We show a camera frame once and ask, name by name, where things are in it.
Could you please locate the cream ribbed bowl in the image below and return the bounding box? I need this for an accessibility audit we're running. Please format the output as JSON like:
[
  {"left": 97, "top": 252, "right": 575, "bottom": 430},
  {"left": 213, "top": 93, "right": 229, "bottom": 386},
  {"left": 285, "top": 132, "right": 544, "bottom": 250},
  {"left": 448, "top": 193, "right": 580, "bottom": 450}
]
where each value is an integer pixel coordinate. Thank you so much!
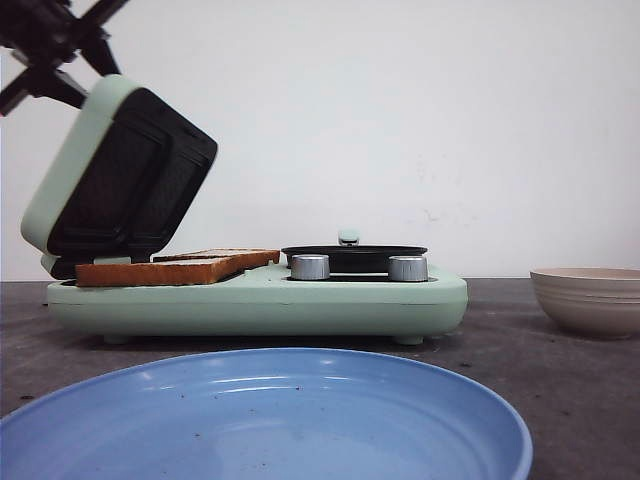
[{"left": 530, "top": 267, "right": 639, "bottom": 338}]

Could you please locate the black frying pan green handle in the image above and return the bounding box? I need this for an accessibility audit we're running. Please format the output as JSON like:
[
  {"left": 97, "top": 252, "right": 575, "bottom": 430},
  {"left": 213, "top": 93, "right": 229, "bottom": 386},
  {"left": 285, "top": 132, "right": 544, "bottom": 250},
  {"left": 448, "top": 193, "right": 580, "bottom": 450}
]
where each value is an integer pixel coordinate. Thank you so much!
[{"left": 282, "top": 235, "right": 428, "bottom": 273}]

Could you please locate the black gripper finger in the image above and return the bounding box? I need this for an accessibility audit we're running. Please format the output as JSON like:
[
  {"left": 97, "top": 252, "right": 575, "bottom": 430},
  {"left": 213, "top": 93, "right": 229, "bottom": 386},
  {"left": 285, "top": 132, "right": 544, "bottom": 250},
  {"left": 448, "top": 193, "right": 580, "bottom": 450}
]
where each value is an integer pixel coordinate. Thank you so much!
[
  {"left": 31, "top": 69, "right": 88, "bottom": 109},
  {"left": 82, "top": 37, "right": 121, "bottom": 76}
]

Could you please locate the silver left control knob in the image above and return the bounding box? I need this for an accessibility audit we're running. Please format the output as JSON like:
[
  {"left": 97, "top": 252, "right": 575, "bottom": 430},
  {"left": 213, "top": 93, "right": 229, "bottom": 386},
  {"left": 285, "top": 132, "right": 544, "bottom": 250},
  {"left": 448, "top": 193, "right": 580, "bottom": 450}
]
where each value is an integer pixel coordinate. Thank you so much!
[{"left": 290, "top": 254, "right": 331, "bottom": 281}]

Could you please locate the blue plate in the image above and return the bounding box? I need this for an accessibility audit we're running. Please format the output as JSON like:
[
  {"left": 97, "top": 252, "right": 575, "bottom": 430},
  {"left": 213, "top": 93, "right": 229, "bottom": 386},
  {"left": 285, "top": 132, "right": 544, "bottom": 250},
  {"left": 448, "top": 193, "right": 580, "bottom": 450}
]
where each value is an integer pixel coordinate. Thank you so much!
[{"left": 1, "top": 348, "right": 533, "bottom": 479}]

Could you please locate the silver control knob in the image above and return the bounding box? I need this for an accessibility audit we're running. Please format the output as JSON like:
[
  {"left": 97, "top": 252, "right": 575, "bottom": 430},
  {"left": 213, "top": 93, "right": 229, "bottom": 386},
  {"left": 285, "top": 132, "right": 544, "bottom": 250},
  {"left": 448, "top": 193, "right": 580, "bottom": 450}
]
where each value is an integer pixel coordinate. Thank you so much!
[
  {"left": 388, "top": 255, "right": 429, "bottom": 282},
  {"left": 290, "top": 254, "right": 331, "bottom": 281}
]

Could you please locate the silver right control knob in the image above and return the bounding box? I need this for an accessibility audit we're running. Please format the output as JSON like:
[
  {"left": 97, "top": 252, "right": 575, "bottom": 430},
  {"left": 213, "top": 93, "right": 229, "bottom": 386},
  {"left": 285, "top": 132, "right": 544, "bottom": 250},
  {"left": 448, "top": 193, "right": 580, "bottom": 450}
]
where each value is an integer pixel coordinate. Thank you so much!
[{"left": 388, "top": 255, "right": 429, "bottom": 282}]

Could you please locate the white bread slice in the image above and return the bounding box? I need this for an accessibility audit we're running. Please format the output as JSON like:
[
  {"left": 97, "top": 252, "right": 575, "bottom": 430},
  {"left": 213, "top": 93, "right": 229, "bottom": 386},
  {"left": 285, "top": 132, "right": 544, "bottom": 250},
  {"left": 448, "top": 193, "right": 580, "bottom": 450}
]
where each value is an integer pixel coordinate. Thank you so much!
[
  {"left": 75, "top": 256, "right": 272, "bottom": 287},
  {"left": 152, "top": 248, "right": 281, "bottom": 264}
]

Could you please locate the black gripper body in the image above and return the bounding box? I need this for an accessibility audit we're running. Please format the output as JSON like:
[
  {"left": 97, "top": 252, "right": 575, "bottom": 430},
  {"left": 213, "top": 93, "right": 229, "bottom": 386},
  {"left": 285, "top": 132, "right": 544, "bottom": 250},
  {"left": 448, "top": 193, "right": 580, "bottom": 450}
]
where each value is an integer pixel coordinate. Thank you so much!
[{"left": 1, "top": 0, "right": 125, "bottom": 117}]

